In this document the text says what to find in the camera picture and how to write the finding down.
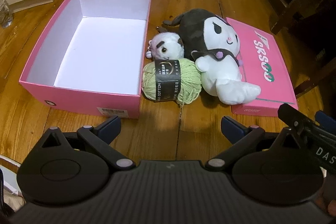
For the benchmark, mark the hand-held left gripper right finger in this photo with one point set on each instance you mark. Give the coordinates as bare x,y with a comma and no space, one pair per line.
231,126

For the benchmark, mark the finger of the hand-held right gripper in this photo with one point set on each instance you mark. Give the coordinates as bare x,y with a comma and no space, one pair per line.
325,117
291,114

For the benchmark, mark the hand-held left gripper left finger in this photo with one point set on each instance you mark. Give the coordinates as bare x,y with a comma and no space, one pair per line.
111,124

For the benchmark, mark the green yarn ball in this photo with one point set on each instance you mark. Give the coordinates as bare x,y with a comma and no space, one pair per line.
183,79

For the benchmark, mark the pink cardboard box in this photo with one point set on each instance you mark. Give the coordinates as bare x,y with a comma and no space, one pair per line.
105,45

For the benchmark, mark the large black white plush toy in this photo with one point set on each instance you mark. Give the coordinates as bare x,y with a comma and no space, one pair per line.
220,35

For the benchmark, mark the small white plush toy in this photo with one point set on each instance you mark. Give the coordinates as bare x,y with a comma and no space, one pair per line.
165,44

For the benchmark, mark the pink box lid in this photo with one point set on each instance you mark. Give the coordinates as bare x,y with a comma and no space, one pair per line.
265,61

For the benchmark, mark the dark wooden furniture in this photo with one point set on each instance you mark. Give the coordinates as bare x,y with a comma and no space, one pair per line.
302,3

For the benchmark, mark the clear plastic bottle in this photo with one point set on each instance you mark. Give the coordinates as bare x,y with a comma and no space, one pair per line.
4,12

